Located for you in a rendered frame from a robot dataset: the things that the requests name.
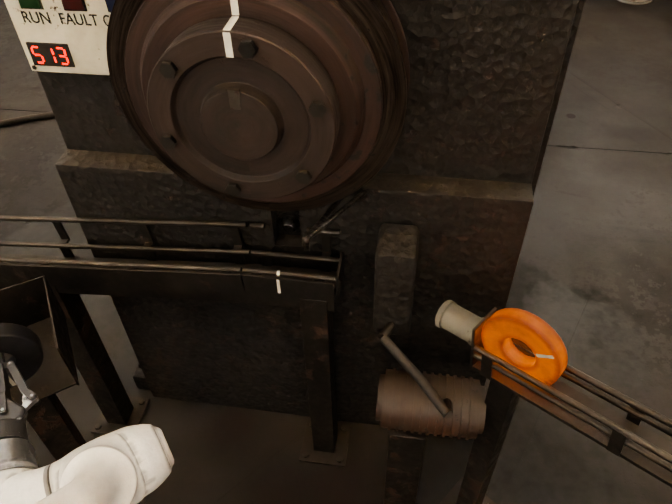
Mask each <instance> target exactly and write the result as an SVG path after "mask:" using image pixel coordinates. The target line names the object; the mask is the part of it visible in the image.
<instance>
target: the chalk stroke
mask: <svg viewBox="0 0 672 504"><path fill-rule="evenodd" d="M230 4H231V11H232V15H238V16H232V17H231V18H230V20H229V21H228V23H227V24H226V26H225V27H224V29H223V30H231V28H232V27H233V25H234V24H235V22H236V21H237V19H238V18H239V9H238V2H237V0H230ZM222 33H223V39H224V46H225V52H226V57H231V58H234V56H233V49H232V43H231V36H230V33H226V32H222Z"/></svg>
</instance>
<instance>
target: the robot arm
mask: <svg viewBox="0 0 672 504"><path fill-rule="evenodd" d="M9 372H10V373H11V375H12V377H13V379H14V381H15V383H16V384H17V386H18V388H19V390H20V392H21V393H22V394H23V396H22V402H23V404H22V405H20V404H18V403H17V402H15V401H13V400H12V399H11V393H10V385H9V378H8V373H9ZM40 402H41V401H40V399H39V398H38V396H37V395H36V394H35V393H34V392H33V391H31V390H30V389H29V387H28V385H27V384H26V382H25V380H24V378H23V376H22V374H21V373H20V371H19V369H18V367H17V366H16V365H15V363H14V362H13V361H12V360H11V361H8V362H7V363H6V362H5V355H4V353H2V352H0V504H137V503H139V502H140V501H141V500H142V499H143V498H144V497H145V496H147V495H148V494H150V493H151V492H153V491H154V490H155V489H157V488H158V487H159V486H160V485H161V484H162V483H163V482H164V481H165V480H166V478H167V477H168V476H169V475H170V473H171V471H172V467H173V464H174V458H173V455H172V453H171V451H170V448H169V446H168V444H167V442H166V439H165V437H164V435H163V432H162V430H161V429H160V428H158V427H154V426H153V425H151V424H139V425H132V426H127V427H124V428H121V429H118V430H116V431H113V432H111V433H108V434H106V435H103V436H100V437H98V438H96V439H94V440H92V441H90V442H87V443H85V444H83V445H82V446H80V447H78V448H76V449H74V450H73V451H71V452H70V453H68V454H67V455H66V456H64V457H63V458H61V459H59V460H57V461H56V462H54V463H52V464H49V465H47V466H44V467H41V468H38V466H37V460H36V455H35V448H34V447H33V445H32V444H31V443H30V442H29V440H28V434H27V427H26V418H27V416H28V412H27V411H28V410H29V409H30V408H31V407H32V406H33V405H34V406H37V405H39V404H40Z"/></svg>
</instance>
